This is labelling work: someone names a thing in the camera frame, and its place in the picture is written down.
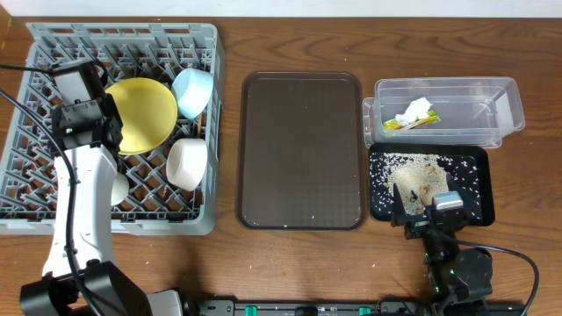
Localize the yellow plate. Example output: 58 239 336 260
105 77 177 155

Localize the white cup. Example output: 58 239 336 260
111 173 129 206

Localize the white paper napkin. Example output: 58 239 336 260
395 97 432 125

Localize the light blue bowl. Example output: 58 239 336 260
171 68 214 119

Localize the pink white bowl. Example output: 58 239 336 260
166 139 208 191

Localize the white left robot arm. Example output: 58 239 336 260
18 60 184 315

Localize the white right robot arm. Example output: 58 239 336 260
391 174 493 315

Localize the clear plastic waste bin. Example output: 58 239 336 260
363 76 525 148

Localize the grey dishwasher rack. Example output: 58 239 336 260
1 22 225 235

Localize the black tray with rice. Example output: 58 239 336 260
369 142 495 226

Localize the green yellow wrapper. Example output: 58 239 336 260
383 111 441 130

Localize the dark brown serving tray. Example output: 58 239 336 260
235 71 369 231

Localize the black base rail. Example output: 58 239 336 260
193 299 523 316

